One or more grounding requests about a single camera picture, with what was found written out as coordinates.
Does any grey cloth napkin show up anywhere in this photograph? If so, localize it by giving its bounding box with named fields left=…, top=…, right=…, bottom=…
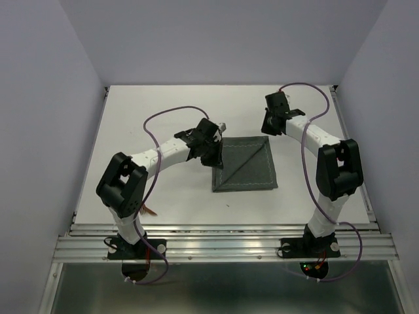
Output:
left=211, top=136, right=278, bottom=193

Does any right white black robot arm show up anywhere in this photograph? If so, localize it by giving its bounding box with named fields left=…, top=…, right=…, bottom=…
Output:
left=261, top=91, right=363, bottom=258

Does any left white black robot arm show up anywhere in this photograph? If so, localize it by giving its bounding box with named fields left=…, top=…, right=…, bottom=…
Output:
left=96, top=118, right=226, bottom=260

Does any copper knife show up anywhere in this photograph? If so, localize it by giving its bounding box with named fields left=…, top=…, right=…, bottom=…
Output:
left=144, top=205, right=158, bottom=217

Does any copper fork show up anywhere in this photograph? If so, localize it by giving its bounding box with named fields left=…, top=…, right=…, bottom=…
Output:
left=139, top=206, right=147, bottom=216

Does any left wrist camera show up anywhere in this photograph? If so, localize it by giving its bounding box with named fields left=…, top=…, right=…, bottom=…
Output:
left=218, top=123, right=227, bottom=133

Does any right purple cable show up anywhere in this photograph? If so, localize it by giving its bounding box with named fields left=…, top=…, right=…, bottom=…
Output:
left=280, top=82, right=363, bottom=283

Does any purple cable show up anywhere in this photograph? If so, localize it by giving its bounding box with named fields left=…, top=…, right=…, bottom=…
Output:
left=124, top=105, right=212, bottom=285
left=280, top=82, right=363, bottom=283

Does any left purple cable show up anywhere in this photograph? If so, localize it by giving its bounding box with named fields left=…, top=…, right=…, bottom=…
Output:
left=124, top=105, right=212, bottom=285

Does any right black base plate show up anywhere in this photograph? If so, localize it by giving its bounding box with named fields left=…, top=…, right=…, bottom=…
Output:
left=278, top=227, right=341, bottom=260

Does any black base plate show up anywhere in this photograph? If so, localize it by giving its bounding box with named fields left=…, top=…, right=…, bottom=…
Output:
left=103, top=236, right=166, bottom=260
left=278, top=227, right=341, bottom=260

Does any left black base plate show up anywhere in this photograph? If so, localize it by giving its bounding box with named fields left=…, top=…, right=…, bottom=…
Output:
left=103, top=236, right=166, bottom=260

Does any aluminium right side rail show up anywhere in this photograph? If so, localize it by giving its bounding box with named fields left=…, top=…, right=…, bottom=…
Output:
left=329, top=85, right=377, bottom=224

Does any aluminium rail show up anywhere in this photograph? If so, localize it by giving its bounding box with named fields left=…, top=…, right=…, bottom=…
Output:
left=329, top=85, right=377, bottom=224
left=53, top=222, right=399, bottom=264

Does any aluminium front rail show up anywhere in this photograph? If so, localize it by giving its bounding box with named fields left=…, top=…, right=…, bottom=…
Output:
left=53, top=222, right=399, bottom=264

